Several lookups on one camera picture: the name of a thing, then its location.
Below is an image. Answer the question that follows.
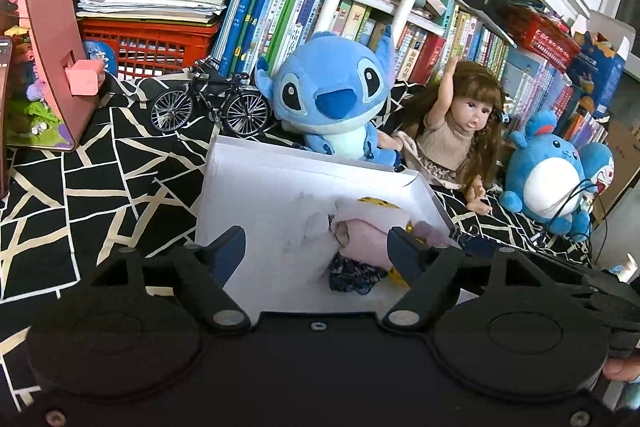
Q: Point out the row of books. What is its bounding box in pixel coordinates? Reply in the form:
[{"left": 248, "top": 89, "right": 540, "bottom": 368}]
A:
[{"left": 212, "top": 0, "right": 611, "bottom": 148}]

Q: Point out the miniature black bicycle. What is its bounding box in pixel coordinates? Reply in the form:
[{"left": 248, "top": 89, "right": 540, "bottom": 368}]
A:
[{"left": 149, "top": 57, "right": 273, "bottom": 138}]

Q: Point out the navy floral cloth pouch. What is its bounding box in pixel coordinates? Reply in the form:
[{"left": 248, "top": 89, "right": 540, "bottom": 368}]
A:
[{"left": 327, "top": 213, "right": 388, "bottom": 295}]

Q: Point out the blue printed carton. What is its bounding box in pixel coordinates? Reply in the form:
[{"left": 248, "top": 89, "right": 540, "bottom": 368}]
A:
[{"left": 567, "top": 19, "right": 628, "bottom": 120}]

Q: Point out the long-haired doll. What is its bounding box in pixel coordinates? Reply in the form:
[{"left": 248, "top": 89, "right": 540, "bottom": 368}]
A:
[{"left": 392, "top": 57, "right": 511, "bottom": 215}]

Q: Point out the black cable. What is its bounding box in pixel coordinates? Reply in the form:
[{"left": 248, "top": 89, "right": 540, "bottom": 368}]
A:
[{"left": 542, "top": 179, "right": 601, "bottom": 233}]

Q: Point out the black white geometric blanket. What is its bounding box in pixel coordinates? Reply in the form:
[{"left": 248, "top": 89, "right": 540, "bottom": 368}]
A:
[{"left": 0, "top": 74, "right": 596, "bottom": 413}]

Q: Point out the person's right hand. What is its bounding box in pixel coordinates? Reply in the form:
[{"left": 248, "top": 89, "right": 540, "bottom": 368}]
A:
[{"left": 601, "top": 353, "right": 640, "bottom": 384}]

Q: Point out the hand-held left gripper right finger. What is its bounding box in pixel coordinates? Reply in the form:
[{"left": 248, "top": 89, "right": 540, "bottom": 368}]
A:
[{"left": 382, "top": 227, "right": 583, "bottom": 333}]

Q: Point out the blue alien plush toy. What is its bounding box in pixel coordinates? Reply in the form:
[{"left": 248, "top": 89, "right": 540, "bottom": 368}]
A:
[{"left": 255, "top": 24, "right": 406, "bottom": 170}]

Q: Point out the pale pink cloth roll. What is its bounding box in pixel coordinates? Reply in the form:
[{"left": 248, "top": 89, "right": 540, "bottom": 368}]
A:
[{"left": 332, "top": 199, "right": 412, "bottom": 270}]

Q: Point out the blue round plush toy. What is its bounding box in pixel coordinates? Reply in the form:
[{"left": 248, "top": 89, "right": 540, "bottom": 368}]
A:
[{"left": 500, "top": 108, "right": 593, "bottom": 240}]

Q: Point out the pink triangular toy house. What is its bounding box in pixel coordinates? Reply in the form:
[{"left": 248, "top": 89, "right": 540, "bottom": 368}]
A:
[{"left": 0, "top": 0, "right": 108, "bottom": 152}]

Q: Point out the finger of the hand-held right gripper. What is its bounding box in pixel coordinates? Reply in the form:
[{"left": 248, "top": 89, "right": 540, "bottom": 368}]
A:
[{"left": 460, "top": 234, "right": 591, "bottom": 275}]

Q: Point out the blue white cat plush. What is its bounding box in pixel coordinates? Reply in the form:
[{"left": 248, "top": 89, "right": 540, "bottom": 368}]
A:
[{"left": 577, "top": 141, "right": 616, "bottom": 210}]

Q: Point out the white shallow cardboard box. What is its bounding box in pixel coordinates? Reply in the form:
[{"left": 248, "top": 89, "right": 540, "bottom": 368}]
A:
[{"left": 195, "top": 134, "right": 478, "bottom": 313}]

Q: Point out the smartphone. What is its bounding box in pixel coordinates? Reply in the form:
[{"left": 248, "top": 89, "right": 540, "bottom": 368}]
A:
[{"left": 0, "top": 36, "right": 13, "bottom": 200}]

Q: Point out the brown cardboard box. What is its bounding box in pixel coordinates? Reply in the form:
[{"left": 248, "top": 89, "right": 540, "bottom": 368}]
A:
[{"left": 597, "top": 117, "right": 640, "bottom": 208}]

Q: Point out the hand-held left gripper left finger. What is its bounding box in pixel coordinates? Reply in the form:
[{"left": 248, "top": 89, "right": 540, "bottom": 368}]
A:
[{"left": 90, "top": 226, "right": 251, "bottom": 333}]

